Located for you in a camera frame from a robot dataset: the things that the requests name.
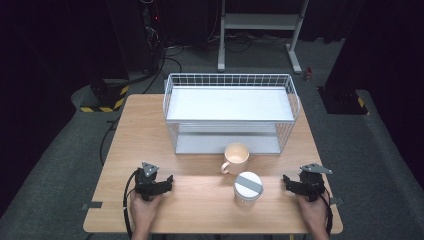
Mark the black stand striped base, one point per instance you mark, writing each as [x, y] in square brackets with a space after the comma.
[345, 103]
[106, 96]

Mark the black equipment column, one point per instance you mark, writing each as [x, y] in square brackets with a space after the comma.
[140, 33]

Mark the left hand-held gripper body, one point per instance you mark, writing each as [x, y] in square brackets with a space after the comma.
[146, 183]

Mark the grey metal stand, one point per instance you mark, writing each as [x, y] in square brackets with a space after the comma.
[260, 21]

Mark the beige ceramic mug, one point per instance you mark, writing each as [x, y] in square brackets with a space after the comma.
[236, 156]

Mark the grey tape strip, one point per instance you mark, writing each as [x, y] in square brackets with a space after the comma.
[336, 201]
[92, 205]

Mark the small red floor object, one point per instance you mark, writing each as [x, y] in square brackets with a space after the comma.
[308, 74]

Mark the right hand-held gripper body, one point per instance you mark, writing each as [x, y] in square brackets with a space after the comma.
[312, 181]

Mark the white lidded cup grey band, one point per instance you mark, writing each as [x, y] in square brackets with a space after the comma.
[248, 186]

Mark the person's right hand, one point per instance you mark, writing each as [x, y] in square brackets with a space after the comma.
[313, 211]

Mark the person's left hand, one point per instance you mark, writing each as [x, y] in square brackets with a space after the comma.
[145, 210]

